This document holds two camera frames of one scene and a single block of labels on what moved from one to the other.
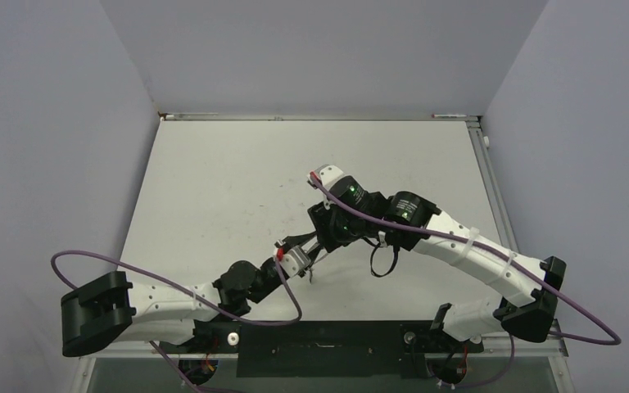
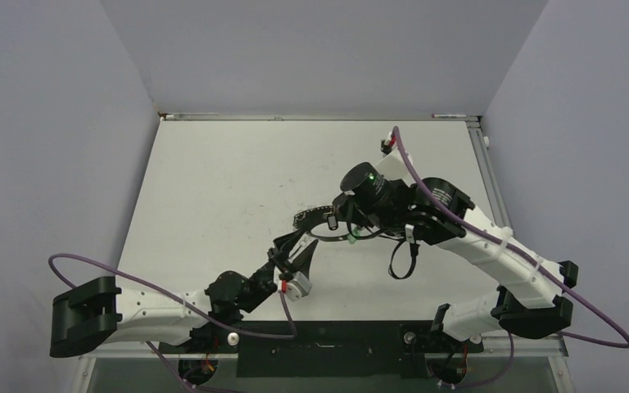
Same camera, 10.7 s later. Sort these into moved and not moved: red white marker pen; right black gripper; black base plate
Moved: right black gripper
Not moved: red white marker pen; black base plate
